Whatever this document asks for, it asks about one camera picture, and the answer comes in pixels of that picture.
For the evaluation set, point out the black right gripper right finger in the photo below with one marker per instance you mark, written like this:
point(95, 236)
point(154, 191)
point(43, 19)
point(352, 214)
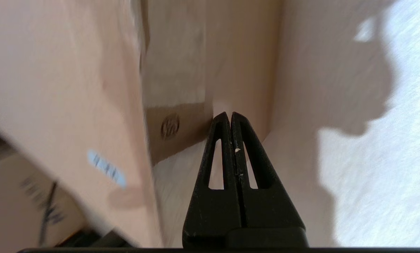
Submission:
point(266, 211)

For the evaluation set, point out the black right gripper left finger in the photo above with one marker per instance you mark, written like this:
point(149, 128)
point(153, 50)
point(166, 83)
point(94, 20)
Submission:
point(213, 211)

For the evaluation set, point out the brown cardboard shoe box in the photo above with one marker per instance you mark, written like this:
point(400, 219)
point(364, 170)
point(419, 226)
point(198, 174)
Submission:
point(62, 77)

